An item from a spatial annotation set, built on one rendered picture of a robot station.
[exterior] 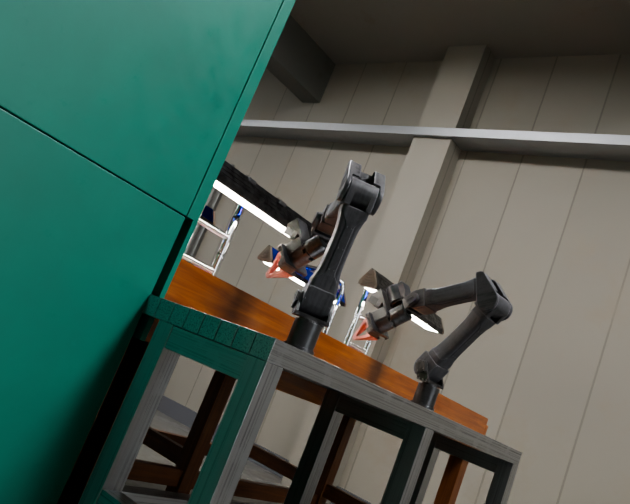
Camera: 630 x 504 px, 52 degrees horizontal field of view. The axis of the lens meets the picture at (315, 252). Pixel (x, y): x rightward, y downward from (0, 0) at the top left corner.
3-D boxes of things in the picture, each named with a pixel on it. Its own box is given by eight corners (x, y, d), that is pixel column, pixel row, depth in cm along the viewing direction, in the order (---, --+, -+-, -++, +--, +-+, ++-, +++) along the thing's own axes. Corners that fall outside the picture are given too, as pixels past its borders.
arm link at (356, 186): (293, 310, 146) (349, 178, 148) (320, 321, 147) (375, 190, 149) (297, 312, 140) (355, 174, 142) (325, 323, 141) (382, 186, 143)
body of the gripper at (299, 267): (275, 246, 175) (297, 233, 172) (298, 259, 183) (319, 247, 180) (279, 265, 172) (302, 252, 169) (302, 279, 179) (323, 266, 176)
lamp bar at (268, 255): (345, 307, 324) (350, 294, 325) (269, 261, 278) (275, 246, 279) (333, 304, 329) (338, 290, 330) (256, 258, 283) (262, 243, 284)
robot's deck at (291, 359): (518, 465, 192) (522, 452, 192) (266, 361, 104) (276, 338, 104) (298, 378, 250) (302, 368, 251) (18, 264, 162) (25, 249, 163)
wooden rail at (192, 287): (474, 462, 264) (488, 418, 268) (133, 336, 131) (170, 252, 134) (448, 451, 272) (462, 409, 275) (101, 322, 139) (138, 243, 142)
